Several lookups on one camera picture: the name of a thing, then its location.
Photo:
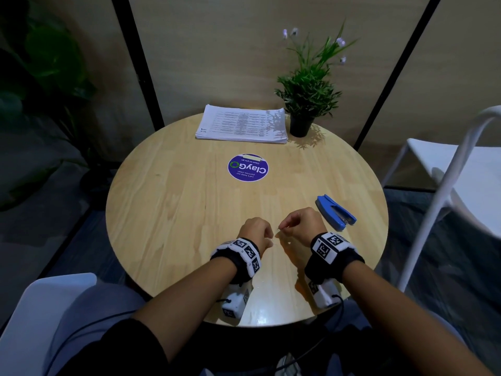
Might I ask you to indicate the person's left hand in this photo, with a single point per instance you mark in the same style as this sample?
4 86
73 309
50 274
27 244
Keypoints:
254 232

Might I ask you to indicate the black wristband with markers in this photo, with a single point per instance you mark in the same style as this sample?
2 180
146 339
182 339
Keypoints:
238 260
332 258

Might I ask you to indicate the large leafy potted plant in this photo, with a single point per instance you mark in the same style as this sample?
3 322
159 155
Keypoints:
47 66

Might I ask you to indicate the person's right hand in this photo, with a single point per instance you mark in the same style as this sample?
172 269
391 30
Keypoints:
307 227

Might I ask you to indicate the person's right forearm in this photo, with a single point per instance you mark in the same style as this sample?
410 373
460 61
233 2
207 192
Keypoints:
407 321

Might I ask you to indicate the person's left forearm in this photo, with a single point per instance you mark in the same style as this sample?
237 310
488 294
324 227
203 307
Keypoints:
184 309

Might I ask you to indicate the person's black shirt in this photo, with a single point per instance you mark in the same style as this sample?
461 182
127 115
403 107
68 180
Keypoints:
117 352

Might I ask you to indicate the round wooden table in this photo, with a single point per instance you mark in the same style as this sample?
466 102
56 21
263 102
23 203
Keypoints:
176 215

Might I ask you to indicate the white plastic bin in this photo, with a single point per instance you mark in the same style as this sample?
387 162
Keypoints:
35 317

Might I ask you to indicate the round blue sticker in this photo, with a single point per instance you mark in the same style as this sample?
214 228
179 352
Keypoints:
247 168

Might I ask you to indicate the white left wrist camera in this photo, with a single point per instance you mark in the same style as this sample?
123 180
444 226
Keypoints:
235 303

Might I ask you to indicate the small potted flowering plant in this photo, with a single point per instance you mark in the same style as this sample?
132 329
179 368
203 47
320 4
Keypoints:
309 90

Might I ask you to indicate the blue stapler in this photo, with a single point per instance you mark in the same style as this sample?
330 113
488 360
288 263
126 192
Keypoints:
332 211

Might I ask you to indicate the white metal chair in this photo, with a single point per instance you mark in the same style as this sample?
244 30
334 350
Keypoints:
469 168

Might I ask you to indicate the black left wristband with markers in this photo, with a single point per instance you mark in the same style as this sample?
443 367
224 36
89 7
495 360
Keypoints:
238 260

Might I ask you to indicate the person's grey trousers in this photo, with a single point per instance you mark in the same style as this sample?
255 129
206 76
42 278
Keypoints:
98 305

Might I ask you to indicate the black right wristband with markers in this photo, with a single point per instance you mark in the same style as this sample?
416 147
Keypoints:
332 258

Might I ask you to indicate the stack of printed papers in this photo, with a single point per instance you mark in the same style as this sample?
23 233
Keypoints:
238 125

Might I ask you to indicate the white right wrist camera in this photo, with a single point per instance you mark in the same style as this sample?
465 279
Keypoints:
323 295

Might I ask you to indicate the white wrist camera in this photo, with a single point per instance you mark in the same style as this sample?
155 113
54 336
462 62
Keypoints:
235 303
323 295

